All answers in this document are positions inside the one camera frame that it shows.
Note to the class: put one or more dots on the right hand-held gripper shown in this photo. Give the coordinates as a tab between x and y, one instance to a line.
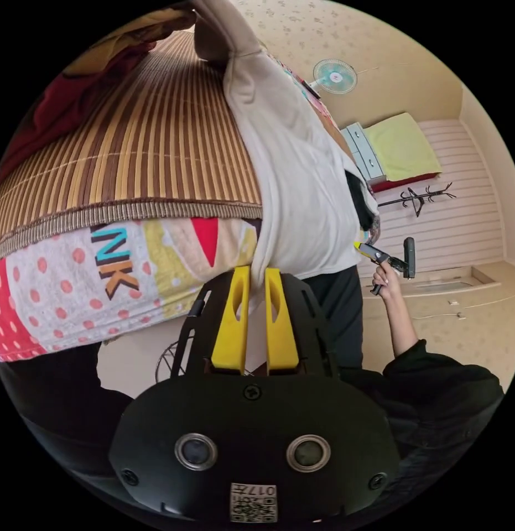
379	256

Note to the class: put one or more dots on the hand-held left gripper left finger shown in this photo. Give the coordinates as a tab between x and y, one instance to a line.
230	332

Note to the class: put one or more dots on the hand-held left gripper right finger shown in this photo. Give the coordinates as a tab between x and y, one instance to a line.
282	336

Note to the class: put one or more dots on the white long sleeve shirt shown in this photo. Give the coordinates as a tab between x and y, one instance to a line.
298	186

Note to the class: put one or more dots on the person's right forearm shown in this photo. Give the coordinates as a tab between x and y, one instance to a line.
400	323

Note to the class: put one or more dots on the person's right hand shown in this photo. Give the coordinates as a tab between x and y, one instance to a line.
388	282

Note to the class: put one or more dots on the black garment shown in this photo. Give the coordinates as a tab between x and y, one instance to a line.
361	199

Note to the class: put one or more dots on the black coat rack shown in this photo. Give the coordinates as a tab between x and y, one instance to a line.
415	199

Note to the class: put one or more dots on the cupboard with yellow-green cloth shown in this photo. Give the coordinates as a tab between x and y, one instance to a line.
402	145

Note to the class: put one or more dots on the teal electric fan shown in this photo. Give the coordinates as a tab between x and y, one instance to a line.
335	76

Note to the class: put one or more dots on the bed with woven mat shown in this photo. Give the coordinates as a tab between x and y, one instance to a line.
137	145

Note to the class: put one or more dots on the pile of clothes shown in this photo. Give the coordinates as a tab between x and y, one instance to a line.
54	112

